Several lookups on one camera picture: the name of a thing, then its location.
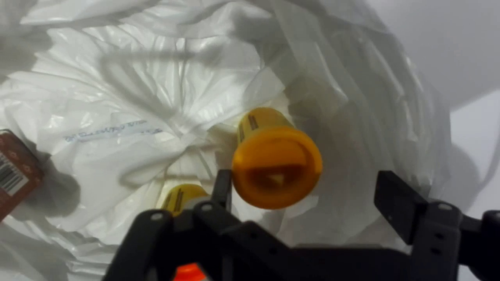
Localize white plastic bag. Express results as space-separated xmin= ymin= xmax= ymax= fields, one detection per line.
xmin=0 ymin=0 xmax=456 ymax=281

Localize red cap spice bottle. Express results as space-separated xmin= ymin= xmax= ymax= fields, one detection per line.
xmin=0 ymin=127 xmax=47 ymax=223

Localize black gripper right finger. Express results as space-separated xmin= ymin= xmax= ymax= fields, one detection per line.
xmin=374 ymin=170 xmax=500 ymax=281

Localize orange-capped spice bottle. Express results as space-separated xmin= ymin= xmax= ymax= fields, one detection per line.
xmin=230 ymin=104 xmax=325 ymax=210

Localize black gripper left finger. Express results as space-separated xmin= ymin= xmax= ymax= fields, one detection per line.
xmin=100 ymin=166 xmax=325 ymax=281

